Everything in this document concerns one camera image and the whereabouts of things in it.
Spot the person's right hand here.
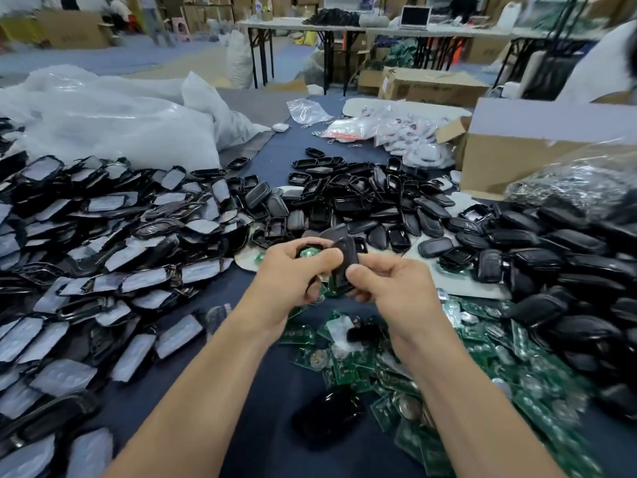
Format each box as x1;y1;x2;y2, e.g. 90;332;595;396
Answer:
345;252;469;362

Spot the person's left hand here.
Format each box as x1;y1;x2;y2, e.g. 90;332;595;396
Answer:
239;236;344;343

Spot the black shell cover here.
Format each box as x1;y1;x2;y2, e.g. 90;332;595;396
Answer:
328;234;362;295

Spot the pile of black shell halves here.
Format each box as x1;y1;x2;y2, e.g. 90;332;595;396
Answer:
244;144;499;275

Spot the lone glossy black shell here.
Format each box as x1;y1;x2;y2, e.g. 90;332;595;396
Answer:
291;390;364;449

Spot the pile of green circuit boards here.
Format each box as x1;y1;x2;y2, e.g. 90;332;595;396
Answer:
279;244;608;478

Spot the pile of assembled black fobs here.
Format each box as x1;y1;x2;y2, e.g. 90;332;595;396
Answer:
478;189;637;419

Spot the pile of shells with pads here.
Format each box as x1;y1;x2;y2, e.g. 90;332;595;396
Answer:
0;119;260;478

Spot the person's left forearm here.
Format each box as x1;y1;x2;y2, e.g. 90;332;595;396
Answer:
104;328;290;478

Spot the person's right forearm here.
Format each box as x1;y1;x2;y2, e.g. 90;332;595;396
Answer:
418;338;569;478

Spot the clear plastic film piece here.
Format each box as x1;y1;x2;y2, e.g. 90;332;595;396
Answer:
325;313;364;357

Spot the heap of clear parts bags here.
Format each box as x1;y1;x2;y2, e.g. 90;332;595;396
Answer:
370;106;457;170

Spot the clear bag with red label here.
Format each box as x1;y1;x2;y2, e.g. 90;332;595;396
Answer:
318;116;380;142

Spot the small crumpled clear plastic bag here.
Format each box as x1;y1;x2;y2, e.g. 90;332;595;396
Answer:
287;98;334;127

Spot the large open cardboard box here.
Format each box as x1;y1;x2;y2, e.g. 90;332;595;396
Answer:
436;97;637;200

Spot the brown cardboard box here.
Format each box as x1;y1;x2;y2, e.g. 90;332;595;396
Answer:
378;66;491;108

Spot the clear bag of metal parts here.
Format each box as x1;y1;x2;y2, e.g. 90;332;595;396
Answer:
506;149;637;220

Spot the white sack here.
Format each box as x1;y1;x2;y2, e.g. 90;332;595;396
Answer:
224;29;257;90

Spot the large white plastic bag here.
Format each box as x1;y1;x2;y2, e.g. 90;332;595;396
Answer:
0;64;272;173

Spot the heap of black parts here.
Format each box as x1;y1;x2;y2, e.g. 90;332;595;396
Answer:
303;7;362;28

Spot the long white table top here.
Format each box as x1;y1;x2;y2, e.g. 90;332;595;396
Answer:
237;19;599;40

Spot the open laptop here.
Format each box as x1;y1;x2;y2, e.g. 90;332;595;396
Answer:
399;5;433;30

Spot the tan cardboard box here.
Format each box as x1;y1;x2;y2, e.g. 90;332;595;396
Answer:
35;9;115;48

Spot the black metal table frame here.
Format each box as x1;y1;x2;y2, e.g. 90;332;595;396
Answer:
242;23;364;94

